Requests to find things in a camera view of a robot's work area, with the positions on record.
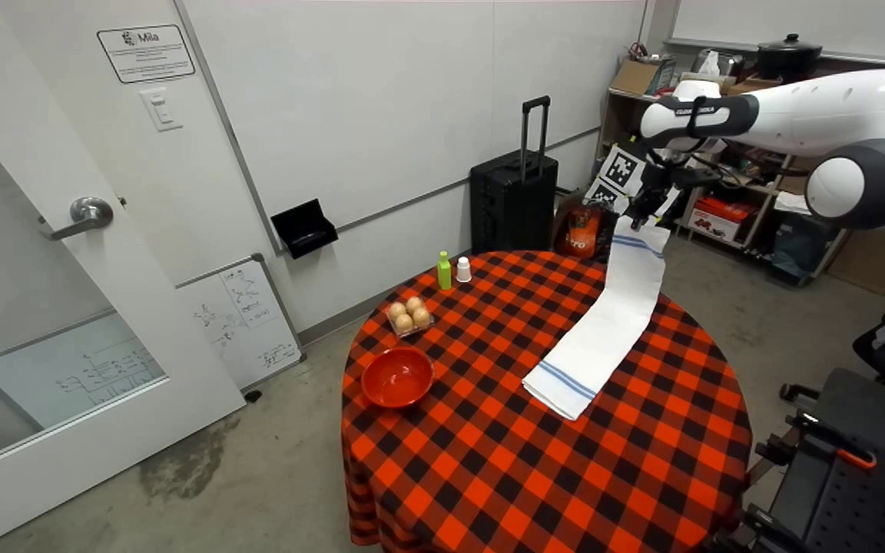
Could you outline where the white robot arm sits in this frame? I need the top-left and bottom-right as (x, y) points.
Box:
(641, 66), (885, 230)

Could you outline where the orange black checkered tablecloth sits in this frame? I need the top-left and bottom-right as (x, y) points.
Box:
(342, 251), (752, 553)

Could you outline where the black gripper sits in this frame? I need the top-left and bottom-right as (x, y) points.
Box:
(631, 152), (686, 230)

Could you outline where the black perforated mounting board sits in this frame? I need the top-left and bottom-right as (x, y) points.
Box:
(745, 372), (885, 553)

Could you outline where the black wall holder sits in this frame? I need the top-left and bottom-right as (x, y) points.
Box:
(272, 199), (340, 259)

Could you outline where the orange black bag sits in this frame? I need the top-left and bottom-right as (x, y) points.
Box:
(555, 202), (615, 261)

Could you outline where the marker tag board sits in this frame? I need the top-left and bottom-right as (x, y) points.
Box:
(584, 143), (646, 214)

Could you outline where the green bottle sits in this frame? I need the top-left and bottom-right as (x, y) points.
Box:
(437, 251), (456, 287)

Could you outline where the black suitcase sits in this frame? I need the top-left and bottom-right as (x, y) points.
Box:
(470, 135), (561, 251)

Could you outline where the red bowl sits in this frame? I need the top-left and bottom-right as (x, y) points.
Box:
(363, 346), (435, 409)

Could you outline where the small whiteboard on floor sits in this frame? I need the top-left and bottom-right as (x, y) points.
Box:
(180, 255), (301, 386)

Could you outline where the white salt shaker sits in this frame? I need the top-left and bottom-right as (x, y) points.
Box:
(456, 255), (474, 286)

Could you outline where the silver door handle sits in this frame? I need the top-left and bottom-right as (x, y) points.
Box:
(53, 196), (113, 239)

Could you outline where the wall sign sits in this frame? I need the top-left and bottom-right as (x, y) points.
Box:
(96, 25), (195, 82)

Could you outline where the white door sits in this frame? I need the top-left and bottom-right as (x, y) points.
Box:
(0, 13), (242, 536)

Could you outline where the white towel with blue stripes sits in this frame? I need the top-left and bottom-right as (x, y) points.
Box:
(522, 214), (669, 421)

